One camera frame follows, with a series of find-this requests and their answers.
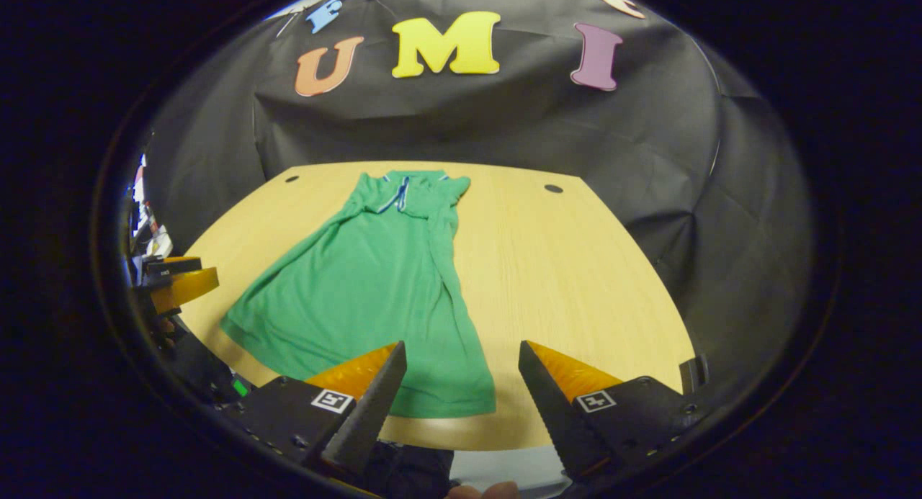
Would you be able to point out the computer monitor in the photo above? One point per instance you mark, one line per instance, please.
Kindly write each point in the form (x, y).
(139, 189)

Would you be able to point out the white side table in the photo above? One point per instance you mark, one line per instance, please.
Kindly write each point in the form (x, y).
(160, 241)

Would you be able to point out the black backdrop cloth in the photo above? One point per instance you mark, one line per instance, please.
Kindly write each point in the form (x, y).
(504, 117)

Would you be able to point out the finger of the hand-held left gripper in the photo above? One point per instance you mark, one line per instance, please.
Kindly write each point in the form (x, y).
(180, 258)
(173, 268)

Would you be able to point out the green T-shirt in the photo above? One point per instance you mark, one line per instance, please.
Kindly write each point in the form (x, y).
(360, 283)

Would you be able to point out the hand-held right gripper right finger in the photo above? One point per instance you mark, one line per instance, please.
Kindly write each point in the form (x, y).
(555, 420)

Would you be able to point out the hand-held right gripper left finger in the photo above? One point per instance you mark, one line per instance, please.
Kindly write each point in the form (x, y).
(371, 412)

